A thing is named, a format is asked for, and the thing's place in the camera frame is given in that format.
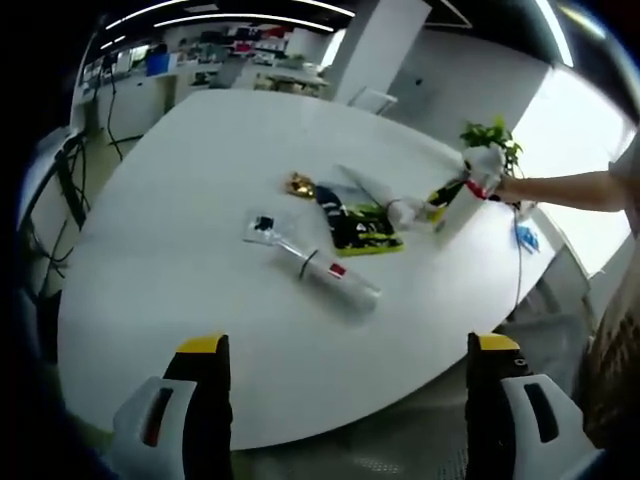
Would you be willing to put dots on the black and green skincare sachet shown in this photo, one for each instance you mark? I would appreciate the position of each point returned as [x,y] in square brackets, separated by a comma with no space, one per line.
[360,232]

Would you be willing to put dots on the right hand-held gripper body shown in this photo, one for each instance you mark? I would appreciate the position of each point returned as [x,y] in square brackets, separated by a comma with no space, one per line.
[485,165]

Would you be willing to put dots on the beige skincare cream tube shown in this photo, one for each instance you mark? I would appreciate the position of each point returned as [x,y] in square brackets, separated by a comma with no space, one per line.
[400,212]

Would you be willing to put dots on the green potted plant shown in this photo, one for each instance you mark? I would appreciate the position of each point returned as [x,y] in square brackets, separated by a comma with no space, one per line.
[487,135]

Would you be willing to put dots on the white chair back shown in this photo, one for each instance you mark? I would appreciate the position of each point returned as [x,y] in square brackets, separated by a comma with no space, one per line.
[372,100]

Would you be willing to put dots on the blue storage bin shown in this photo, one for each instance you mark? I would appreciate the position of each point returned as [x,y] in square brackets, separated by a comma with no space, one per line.
[157,65]

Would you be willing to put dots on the blue plastic packet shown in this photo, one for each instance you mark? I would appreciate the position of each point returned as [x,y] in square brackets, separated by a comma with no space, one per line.
[529,239]

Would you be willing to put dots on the gold skincare sachet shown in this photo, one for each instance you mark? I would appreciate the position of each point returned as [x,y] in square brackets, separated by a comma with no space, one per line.
[300,185]

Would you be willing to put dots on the clear plastic packet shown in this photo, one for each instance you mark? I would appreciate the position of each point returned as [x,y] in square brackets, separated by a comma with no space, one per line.
[265,227]

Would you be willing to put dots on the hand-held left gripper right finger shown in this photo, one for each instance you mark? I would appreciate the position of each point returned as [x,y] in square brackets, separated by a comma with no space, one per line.
[487,400]

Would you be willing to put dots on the black tripod stand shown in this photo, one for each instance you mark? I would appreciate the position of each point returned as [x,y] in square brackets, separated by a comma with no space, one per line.
[72,185]

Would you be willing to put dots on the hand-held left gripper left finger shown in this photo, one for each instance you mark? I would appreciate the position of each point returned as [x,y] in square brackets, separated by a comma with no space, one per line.
[205,400]

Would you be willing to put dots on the person's beige patterned garment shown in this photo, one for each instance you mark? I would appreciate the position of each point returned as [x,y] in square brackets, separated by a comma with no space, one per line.
[615,370]

